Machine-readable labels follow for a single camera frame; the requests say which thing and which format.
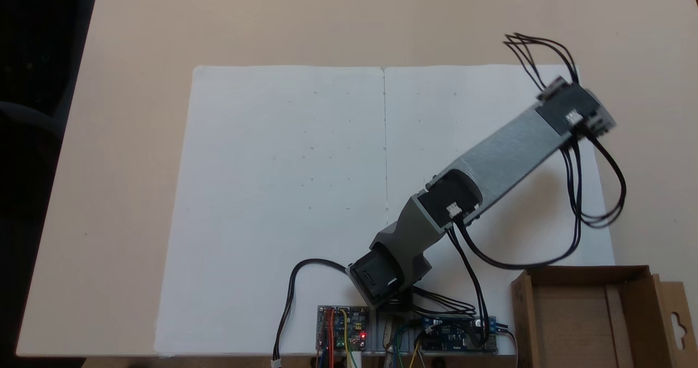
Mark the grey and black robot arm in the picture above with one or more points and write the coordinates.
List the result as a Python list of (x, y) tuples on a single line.
[(491, 161)]

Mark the white paper sheet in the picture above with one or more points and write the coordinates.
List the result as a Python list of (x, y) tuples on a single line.
[(262, 204), (436, 117)]

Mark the brown cardboard box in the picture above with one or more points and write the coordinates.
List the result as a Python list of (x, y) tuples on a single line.
[(578, 319)]

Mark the blue power circuit board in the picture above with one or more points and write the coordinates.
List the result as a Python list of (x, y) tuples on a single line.
[(450, 335)]

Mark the motor driver circuit board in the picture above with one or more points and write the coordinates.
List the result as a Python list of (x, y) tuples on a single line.
[(343, 329)]

